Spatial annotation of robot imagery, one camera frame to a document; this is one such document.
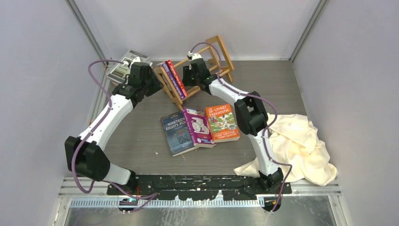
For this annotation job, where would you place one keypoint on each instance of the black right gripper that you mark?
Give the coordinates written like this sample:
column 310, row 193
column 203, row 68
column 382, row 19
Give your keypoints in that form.
column 187, row 71

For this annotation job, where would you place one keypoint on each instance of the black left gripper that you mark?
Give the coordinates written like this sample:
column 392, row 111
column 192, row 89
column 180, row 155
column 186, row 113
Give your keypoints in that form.
column 157, row 85

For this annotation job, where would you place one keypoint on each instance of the purple 52-Storey Treehouse book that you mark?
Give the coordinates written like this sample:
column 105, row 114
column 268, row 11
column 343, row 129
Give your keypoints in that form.
column 171, row 77

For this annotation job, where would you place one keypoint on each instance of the red Treehouse book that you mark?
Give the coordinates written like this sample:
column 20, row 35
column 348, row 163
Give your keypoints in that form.
column 177, row 79

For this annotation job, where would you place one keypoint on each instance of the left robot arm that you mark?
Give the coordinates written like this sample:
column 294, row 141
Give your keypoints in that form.
column 85, row 153

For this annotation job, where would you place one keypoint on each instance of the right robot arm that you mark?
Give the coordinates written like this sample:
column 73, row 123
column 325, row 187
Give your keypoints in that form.
column 250, row 114

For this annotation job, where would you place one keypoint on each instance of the stack of grey magazines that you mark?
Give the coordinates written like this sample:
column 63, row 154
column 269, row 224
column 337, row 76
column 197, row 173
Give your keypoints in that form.
column 117, row 72

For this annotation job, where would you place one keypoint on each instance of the wooden book rack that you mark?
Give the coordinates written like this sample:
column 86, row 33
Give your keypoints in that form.
column 219, row 63

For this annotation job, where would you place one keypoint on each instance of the magenta paperback book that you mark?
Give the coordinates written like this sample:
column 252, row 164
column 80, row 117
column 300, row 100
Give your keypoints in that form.
column 198, row 127

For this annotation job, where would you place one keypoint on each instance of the blue Nineteen Eighty-Four book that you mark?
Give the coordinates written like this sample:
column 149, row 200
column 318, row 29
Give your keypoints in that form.
column 177, row 134

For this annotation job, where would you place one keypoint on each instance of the orange 78-Storey Treehouse book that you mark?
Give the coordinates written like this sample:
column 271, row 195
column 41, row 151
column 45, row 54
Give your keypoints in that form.
column 222, row 123

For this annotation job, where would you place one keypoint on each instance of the cream cloth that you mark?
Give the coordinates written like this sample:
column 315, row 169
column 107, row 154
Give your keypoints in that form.
column 295, row 144

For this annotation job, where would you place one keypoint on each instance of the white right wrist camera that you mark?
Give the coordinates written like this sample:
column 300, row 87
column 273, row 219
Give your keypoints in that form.
column 193, row 56

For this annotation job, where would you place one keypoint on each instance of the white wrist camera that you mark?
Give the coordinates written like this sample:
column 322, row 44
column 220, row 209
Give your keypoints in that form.
column 127, row 62
column 193, row 56

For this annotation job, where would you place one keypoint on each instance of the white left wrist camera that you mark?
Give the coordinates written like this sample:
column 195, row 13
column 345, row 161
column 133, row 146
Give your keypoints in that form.
column 127, row 62

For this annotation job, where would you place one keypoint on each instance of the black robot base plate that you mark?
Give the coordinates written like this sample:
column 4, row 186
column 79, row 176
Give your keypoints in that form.
column 199, row 187

